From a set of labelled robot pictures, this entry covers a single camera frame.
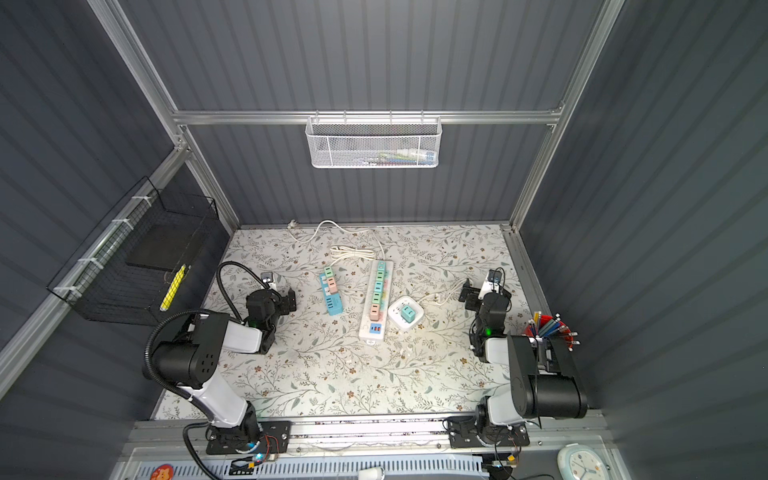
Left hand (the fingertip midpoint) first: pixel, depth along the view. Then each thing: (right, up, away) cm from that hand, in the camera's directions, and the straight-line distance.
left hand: (273, 291), depth 96 cm
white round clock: (+82, -36, -28) cm, 94 cm away
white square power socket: (+40, -6, -3) cm, 40 cm away
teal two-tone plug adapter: (+44, -6, -8) cm, 45 cm away
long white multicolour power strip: (+34, -11, -7) cm, 36 cm away
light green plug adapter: (+34, -2, -5) cm, 34 cm away
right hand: (+68, +3, -6) cm, 69 cm away
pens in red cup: (+80, -7, -17) cm, 82 cm away
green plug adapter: (+35, +5, 0) cm, 35 cm away
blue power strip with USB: (+20, -3, 0) cm, 20 cm away
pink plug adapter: (+20, +2, -2) cm, 20 cm away
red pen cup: (+74, -8, -19) cm, 77 cm away
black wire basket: (-23, +10, -22) cm, 34 cm away
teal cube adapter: (+34, +1, -3) cm, 35 cm away
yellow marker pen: (-13, +4, -27) cm, 30 cm away
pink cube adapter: (+33, -5, -7) cm, 35 cm away
